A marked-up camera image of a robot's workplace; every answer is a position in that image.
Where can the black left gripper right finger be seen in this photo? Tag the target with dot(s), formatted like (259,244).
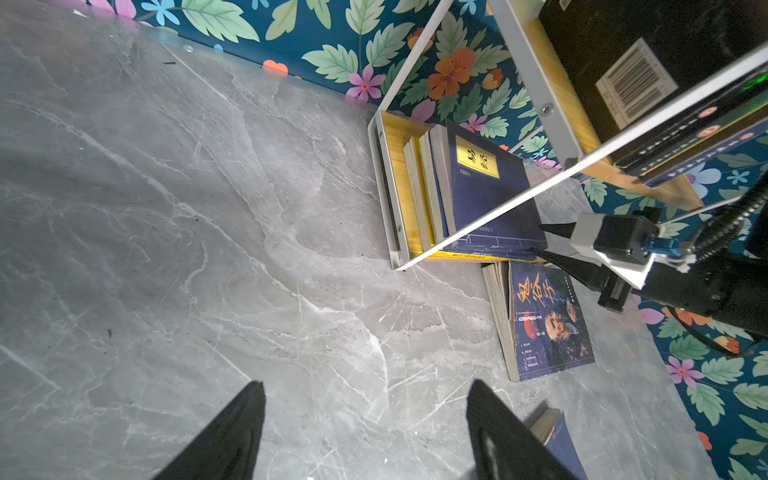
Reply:
(503,445)

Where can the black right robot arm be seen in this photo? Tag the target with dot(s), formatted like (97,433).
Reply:
(736,229)

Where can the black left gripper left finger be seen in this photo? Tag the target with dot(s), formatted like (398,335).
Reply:
(227,448)

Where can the navy book front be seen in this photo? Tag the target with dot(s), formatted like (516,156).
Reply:
(420,198)

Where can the purple portrait book top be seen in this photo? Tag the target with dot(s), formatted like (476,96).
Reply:
(718,144)

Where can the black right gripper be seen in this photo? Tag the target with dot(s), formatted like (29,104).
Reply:
(726,289)

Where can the purple book underneath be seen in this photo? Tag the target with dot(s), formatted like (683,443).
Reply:
(539,321)

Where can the black wolf cover book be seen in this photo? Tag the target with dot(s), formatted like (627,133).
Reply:
(724,108)

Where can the wooden white frame shelf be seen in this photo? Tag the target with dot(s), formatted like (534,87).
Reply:
(559,115)

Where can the black book standing on shelf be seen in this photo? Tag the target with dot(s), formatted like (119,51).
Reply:
(627,58)

